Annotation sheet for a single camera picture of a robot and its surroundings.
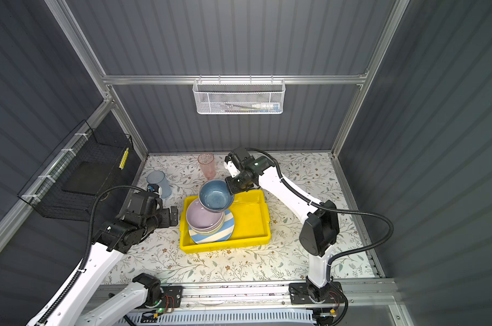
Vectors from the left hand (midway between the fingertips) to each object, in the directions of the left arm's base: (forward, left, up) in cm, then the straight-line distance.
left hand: (165, 211), depth 74 cm
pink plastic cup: (+31, -12, -9) cm, 35 cm away
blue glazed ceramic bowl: (+8, -18, -3) cm, 20 cm away
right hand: (+9, -24, -1) cm, 26 cm away
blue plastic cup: (+21, +9, -5) cm, 24 cm away
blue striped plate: (-4, -21, -16) cm, 26 cm away
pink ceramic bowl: (+2, -11, -10) cm, 15 cm away
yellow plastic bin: (+3, -33, -19) cm, 38 cm away
